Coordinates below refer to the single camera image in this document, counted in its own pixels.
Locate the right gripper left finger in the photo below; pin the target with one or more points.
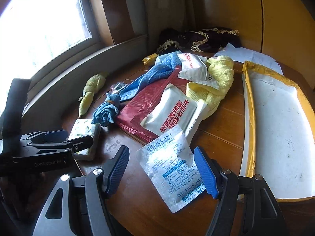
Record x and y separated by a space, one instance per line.
76 205

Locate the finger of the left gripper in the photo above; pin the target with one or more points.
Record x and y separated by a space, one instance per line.
67 147
58 136

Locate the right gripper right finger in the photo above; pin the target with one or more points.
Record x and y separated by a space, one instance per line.
262 214

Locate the floral tissue pack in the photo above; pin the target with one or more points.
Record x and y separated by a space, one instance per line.
83 128

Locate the blue towel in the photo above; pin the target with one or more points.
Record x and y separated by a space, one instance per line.
106 113

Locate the white desiccant packet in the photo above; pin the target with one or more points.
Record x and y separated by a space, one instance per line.
169 163

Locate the white packet red characters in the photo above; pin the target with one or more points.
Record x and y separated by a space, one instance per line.
175 108

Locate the white packet with recycle mark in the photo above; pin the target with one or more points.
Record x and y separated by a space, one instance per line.
195 70

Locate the yellow towel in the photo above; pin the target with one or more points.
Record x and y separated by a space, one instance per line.
221 75

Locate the rolled yellow-green cloth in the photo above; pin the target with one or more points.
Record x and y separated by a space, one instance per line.
92 86

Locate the red plastic bag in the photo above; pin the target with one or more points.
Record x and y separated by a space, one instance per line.
143 103

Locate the small clear plastic packet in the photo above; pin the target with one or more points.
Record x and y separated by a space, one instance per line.
117 87

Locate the white tray yellow tape rim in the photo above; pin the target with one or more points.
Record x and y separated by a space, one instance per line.
279 133

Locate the yellow snack packet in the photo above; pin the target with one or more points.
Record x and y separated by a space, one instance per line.
150 60

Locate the window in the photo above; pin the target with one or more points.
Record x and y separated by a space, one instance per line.
37 36

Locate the white paper sheets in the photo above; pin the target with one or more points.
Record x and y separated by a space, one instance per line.
242 54

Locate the beige curtain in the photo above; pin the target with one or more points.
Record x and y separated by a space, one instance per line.
151 17

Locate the purple velvet cloth gold fringe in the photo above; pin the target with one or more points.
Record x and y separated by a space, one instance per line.
210 40

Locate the yellow wooden wardrobe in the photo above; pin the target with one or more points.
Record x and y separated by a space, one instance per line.
282 29

